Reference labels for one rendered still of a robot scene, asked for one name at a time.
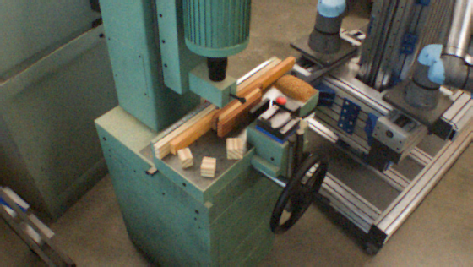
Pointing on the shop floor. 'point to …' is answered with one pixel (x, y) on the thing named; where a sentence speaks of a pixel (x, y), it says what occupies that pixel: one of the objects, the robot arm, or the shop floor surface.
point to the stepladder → (29, 226)
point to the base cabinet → (247, 222)
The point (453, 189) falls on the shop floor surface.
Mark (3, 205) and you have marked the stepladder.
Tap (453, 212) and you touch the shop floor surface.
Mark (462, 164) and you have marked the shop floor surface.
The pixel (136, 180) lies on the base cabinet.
